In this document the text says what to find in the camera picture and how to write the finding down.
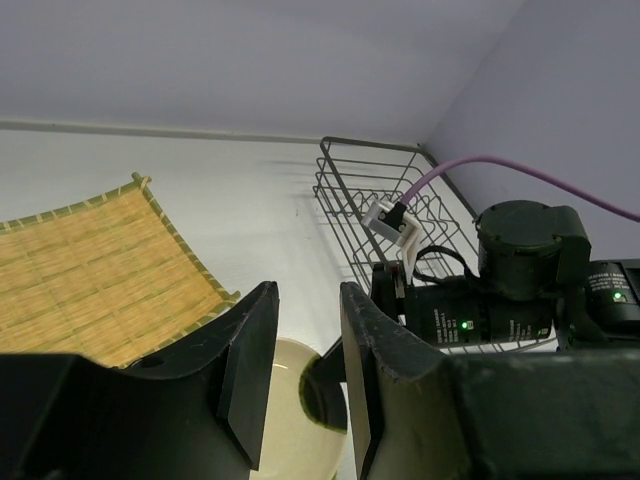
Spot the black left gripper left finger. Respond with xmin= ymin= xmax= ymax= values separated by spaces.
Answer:
xmin=1 ymin=281 xmax=279 ymax=479

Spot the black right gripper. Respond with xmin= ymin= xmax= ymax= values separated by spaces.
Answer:
xmin=319 ymin=262 xmax=406 ymax=384

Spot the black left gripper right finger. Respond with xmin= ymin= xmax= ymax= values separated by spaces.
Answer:
xmin=340 ymin=283 xmax=639 ymax=479

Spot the cream ceramic bowl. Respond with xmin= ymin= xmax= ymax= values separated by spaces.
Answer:
xmin=250 ymin=338 xmax=347 ymax=480

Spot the square bamboo tray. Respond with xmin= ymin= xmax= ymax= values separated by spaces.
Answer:
xmin=1 ymin=173 xmax=241 ymax=367

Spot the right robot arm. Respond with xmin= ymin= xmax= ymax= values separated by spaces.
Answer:
xmin=362 ymin=200 xmax=639 ymax=350

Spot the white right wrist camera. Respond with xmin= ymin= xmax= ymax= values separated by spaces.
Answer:
xmin=361 ymin=199 xmax=424 ymax=284

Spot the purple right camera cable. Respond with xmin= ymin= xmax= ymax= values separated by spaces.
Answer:
xmin=384 ymin=154 xmax=640 ymax=236

